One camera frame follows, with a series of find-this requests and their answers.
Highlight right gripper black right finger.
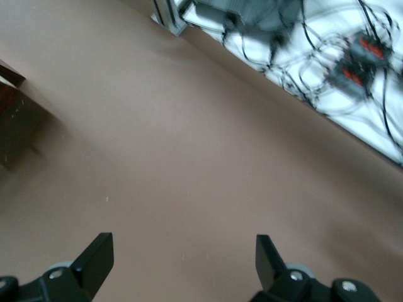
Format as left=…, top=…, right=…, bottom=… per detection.
left=251, top=234, right=335, bottom=302

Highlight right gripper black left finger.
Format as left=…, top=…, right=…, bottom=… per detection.
left=18, top=232, right=114, bottom=302

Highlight brown table cover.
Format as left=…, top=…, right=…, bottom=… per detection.
left=0, top=0, right=403, bottom=302

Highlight dark brown wooden box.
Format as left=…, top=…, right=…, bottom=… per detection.
left=0, top=58, right=60, bottom=173

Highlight black power strip orange switches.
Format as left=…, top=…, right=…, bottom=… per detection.
left=327, top=56, right=378, bottom=99
left=346, top=30, right=395, bottom=69

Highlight grey metal box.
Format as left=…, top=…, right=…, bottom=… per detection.
left=194, top=0, right=286, bottom=33

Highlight black cable bundle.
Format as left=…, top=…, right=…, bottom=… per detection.
left=220, top=0, right=403, bottom=164

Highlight aluminium frame post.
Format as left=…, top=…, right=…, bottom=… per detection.
left=150, top=0, right=190, bottom=37

